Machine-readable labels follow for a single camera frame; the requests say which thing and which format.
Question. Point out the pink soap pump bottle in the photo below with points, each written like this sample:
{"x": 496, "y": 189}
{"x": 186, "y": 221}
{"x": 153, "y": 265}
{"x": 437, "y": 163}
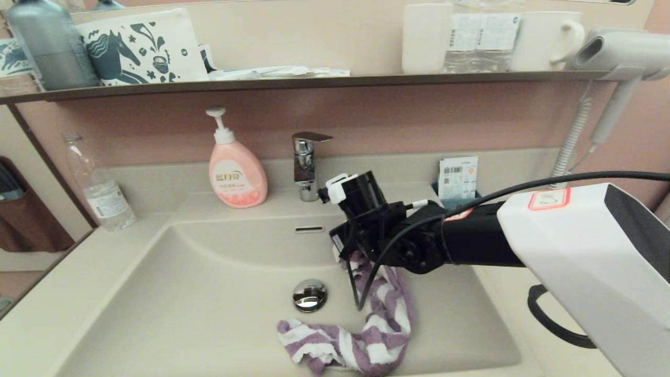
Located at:
{"x": 236, "y": 175}

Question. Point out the white horse print pouch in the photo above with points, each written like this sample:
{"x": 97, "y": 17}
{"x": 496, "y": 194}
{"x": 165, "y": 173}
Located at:
{"x": 162, "y": 42}

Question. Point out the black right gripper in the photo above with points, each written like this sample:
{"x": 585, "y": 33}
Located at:
{"x": 374, "y": 230}

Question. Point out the purple white striped towel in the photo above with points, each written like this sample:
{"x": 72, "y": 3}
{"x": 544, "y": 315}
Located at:
{"x": 377, "y": 335}

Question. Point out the blue patterned pouch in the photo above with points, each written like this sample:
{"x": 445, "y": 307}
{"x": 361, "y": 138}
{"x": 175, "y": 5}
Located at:
{"x": 14, "y": 57}

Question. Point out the grey metal bottle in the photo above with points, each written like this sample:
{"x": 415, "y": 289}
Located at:
{"x": 52, "y": 52}

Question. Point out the white printed sachets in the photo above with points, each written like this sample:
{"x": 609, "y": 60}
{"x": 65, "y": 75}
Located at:
{"x": 458, "y": 178}

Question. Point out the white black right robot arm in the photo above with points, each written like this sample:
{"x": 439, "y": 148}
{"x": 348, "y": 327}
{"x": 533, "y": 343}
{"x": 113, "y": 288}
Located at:
{"x": 576, "y": 251}

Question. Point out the white hair dryer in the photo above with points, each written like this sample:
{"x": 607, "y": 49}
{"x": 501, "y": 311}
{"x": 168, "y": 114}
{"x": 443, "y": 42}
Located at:
{"x": 628, "y": 51}

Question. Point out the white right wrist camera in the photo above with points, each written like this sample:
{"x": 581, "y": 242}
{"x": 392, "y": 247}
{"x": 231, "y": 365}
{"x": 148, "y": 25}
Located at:
{"x": 337, "y": 189}

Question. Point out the tall clear plastic water bottle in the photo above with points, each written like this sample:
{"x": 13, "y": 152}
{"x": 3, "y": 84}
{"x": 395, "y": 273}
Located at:
{"x": 107, "y": 204}

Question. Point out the chrome drain stopper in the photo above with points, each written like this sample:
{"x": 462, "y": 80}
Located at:
{"x": 310, "y": 295}

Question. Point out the grey blue cloth item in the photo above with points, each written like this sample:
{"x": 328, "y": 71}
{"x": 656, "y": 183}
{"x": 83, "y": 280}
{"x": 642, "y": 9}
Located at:
{"x": 10, "y": 187}

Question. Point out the chrome faucet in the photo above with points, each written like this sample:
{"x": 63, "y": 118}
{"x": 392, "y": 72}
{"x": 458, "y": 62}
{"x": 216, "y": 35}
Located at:
{"x": 305, "y": 170}

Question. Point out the beige wash basin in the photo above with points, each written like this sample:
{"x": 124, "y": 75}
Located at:
{"x": 157, "y": 314}

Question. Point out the clear bottle with white label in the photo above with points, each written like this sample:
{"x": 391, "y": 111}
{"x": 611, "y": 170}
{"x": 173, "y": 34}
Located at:
{"x": 500, "y": 44}
{"x": 464, "y": 44}

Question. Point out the small blue tray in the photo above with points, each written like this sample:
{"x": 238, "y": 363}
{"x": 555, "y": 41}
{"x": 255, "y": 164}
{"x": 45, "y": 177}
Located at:
{"x": 438, "y": 196}

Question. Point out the flat white plastic packet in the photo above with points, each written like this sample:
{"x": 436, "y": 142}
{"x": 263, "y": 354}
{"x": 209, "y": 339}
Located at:
{"x": 277, "y": 72}

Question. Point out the brown wall shelf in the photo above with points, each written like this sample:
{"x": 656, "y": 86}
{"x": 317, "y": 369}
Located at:
{"x": 314, "y": 81}

